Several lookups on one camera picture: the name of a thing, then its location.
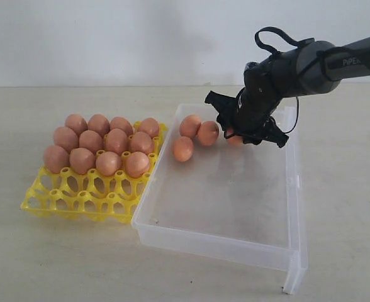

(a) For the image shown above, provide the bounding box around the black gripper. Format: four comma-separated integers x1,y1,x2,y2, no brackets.
205,90,289,148

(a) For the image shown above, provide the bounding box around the brown egg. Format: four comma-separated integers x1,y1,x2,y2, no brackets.
43,145,69,174
69,148,96,175
105,128,128,155
197,121,219,147
125,151,150,178
179,115,201,138
79,130,104,154
137,118,160,138
65,114,88,137
109,116,133,136
53,126,79,153
87,114,110,138
96,152,122,176
130,131,154,155
226,128,243,146
172,136,194,162

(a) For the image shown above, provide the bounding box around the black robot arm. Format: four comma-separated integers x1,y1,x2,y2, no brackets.
205,26,370,148

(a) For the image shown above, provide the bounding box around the clear plastic container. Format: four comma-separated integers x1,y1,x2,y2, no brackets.
132,104,308,294

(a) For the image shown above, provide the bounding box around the yellow plastic egg tray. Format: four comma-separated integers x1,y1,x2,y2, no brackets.
20,123,168,223

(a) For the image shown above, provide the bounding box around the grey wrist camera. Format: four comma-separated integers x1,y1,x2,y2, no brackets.
244,62,260,73

